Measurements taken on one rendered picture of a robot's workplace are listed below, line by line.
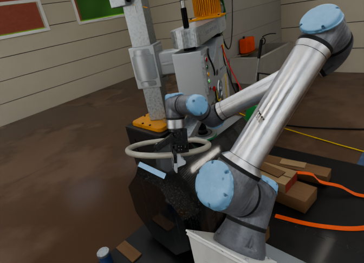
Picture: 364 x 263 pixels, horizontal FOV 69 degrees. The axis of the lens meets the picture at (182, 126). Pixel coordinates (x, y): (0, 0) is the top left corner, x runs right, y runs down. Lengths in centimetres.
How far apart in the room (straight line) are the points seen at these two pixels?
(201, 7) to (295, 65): 169
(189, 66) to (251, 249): 129
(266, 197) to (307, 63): 46
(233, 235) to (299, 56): 62
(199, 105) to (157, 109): 170
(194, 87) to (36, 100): 628
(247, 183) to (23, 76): 721
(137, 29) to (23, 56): 536
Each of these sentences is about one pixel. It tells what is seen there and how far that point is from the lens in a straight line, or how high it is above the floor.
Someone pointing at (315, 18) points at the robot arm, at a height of 173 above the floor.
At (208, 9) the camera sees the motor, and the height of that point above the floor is 177.
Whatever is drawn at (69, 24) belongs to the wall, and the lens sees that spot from 825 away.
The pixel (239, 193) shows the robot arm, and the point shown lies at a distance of 85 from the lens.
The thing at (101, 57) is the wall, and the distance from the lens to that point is 859.
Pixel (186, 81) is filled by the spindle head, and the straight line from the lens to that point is 195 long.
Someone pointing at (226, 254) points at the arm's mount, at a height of 109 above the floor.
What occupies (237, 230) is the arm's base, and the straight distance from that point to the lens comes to 100.
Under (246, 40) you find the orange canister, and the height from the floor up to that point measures 110.
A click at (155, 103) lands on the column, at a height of 97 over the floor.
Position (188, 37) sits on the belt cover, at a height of 164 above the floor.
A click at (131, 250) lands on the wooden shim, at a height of 3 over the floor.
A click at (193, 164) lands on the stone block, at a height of 78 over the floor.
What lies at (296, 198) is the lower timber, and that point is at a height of 14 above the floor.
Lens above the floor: 183
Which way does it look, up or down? 24 degrees down
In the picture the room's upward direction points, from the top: 11 degrees counter-clockwise
